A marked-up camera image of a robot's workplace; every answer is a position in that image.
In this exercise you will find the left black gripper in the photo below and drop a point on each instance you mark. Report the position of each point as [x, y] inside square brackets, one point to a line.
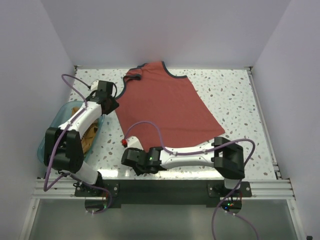
[114, 105]

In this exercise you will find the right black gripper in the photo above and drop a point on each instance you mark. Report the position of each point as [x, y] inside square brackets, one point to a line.
[139, 170]

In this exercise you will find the red tank top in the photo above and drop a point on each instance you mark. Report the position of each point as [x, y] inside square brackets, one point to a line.
[160, 108]

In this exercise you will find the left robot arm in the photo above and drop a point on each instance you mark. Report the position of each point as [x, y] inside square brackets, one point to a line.
[63, 149]

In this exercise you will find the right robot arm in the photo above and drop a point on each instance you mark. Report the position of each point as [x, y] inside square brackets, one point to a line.
[225, 156]

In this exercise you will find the mustard yellow tank top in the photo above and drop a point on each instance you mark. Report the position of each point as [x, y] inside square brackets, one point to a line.
[88, 136]

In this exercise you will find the teal plastic basket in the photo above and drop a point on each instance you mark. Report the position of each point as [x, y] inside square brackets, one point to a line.
[57, 126]

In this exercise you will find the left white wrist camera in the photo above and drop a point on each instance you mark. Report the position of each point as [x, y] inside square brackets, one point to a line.
[94, 85]

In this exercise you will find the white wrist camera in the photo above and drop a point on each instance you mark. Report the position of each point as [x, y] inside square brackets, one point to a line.
[132, 142]
[94, 85]

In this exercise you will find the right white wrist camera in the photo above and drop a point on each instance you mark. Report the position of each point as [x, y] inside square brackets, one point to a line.
[132, 142]

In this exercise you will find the aluminium frame rail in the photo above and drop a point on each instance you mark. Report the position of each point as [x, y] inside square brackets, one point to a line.
[231, 97]

